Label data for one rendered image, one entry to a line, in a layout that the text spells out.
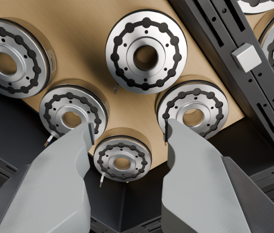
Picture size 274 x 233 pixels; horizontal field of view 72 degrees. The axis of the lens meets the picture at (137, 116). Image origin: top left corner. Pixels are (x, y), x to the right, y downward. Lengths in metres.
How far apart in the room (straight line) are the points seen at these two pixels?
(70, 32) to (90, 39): 0.03
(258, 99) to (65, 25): 0.24
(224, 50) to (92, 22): 0.17
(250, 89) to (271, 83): 0.02
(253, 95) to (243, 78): 0.02
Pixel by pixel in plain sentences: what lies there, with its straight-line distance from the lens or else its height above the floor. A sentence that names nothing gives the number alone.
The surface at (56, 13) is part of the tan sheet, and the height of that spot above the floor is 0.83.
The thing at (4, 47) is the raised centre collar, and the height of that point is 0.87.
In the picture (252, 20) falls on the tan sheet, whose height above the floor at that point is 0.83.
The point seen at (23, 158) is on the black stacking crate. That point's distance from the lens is 0.31.
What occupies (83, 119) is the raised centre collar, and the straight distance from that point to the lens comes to 0.29.
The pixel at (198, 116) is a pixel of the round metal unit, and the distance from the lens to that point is 0.30.
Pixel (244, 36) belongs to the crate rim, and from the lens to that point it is 0.19.
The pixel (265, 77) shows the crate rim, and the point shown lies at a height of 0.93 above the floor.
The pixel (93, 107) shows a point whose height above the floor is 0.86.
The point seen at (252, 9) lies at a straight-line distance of 0.26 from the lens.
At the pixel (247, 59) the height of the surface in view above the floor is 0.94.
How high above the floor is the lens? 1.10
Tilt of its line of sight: 59 degrees down
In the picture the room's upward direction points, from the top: 175 degrees counter-clockwise
